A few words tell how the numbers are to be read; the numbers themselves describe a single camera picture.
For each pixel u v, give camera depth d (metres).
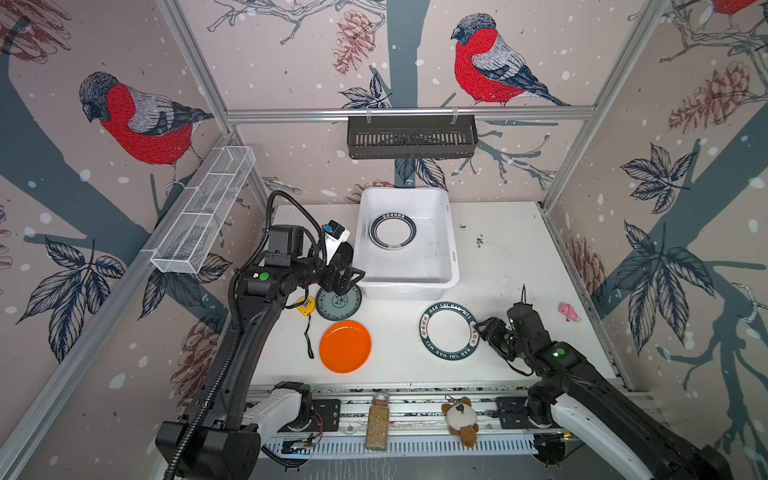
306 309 0.91
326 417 0.73
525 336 0.63
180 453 0.34
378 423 0.68
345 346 0.84
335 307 0.93
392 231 1.11
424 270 1.02
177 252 0.69
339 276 0.63
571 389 0.55
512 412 0.73
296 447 0.71
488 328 0.75
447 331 0.88
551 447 0.77
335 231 0.62
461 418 0.71
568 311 0.90
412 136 1.04
